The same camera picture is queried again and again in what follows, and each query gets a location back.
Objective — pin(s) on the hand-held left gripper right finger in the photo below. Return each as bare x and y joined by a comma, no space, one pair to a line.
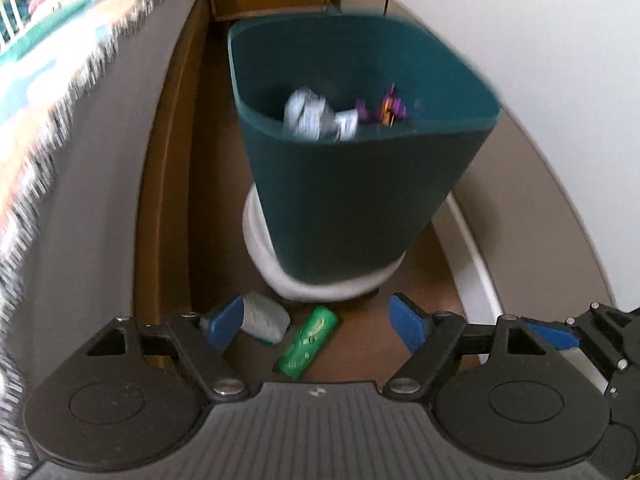
407,322

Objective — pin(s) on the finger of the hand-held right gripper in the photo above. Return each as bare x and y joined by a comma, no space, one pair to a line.
552,336

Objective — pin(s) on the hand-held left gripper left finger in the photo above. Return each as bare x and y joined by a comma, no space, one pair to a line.
226,321

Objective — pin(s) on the grey plastic bag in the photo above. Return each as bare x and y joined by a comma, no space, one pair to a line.
265,317

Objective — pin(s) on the green snack packet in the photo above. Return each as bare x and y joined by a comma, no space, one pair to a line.
305,345

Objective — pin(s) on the teal trash bin white base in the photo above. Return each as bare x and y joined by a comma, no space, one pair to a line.
350,200

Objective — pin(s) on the white baseboard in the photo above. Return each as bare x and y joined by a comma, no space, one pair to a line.
475,270

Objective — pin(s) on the grey mattress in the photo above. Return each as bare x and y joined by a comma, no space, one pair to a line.
100,210

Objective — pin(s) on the printed fringed blanket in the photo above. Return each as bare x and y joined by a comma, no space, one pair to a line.
50,85

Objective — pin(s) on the wooden bed frame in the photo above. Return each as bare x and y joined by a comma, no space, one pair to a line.
160,185

